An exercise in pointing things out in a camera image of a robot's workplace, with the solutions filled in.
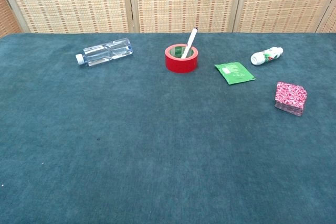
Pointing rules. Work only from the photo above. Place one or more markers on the pink patterned small object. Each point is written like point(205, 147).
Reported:
point(290, 91)

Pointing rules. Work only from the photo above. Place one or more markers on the red adhesive tape roll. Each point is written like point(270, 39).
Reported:
point(181, 64)

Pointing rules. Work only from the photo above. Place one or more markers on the teal table mat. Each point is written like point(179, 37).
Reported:
point(157, 142)

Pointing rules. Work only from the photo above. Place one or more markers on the white marker pen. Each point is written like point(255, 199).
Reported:
point(189, 43)

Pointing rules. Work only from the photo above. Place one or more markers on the green foil sachet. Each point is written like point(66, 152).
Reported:
point(235, 73)

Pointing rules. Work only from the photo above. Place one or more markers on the clear plastic water bottle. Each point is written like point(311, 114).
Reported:
point(107, 51)

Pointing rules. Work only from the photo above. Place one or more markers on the woven bamboo screen panel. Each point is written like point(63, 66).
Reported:
point(329, 22)
point(183, 1)
point(71, 1)
point(6, 14)
point(283, 1)

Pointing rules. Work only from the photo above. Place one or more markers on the small white bottle green label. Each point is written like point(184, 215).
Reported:
point(265, 56)

